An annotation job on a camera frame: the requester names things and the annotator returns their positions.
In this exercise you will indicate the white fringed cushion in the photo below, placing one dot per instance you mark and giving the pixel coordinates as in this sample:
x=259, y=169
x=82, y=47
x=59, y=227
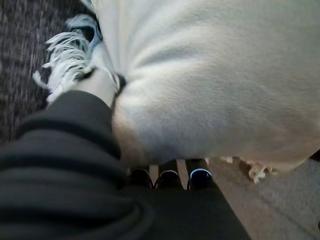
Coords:
x=212, y=87

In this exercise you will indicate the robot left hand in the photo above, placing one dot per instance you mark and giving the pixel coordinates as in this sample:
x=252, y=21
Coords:
x=62, y=175

